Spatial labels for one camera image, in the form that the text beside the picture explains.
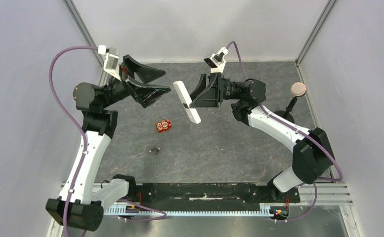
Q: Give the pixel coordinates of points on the red battery pack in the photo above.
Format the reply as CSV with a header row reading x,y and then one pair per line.
x,y
163,125

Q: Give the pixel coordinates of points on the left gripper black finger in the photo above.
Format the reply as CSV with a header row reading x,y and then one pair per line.
x,y
146,94
145,73

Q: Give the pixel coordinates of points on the black stand with pink disc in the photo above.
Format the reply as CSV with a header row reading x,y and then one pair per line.
x,y
298,89

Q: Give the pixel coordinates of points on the white remote control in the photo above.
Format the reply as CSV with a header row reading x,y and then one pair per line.
x,y
186,101

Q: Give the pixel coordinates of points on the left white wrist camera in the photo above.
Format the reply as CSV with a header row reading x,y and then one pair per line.
x,y
111,62

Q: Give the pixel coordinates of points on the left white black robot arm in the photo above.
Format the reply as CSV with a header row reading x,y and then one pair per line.
x,y
77,205

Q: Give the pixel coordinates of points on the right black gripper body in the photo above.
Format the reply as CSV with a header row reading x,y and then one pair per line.
x,y
218,88

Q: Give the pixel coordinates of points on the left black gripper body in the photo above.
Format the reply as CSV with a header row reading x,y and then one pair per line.
x,y
119,87

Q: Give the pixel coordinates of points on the white slotted cable duct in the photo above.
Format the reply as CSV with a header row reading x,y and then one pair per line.
x,y
122,210

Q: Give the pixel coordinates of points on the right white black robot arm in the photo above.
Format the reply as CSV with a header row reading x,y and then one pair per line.
x,y
311,151

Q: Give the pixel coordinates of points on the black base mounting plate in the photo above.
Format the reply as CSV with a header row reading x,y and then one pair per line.
x,y
240,196

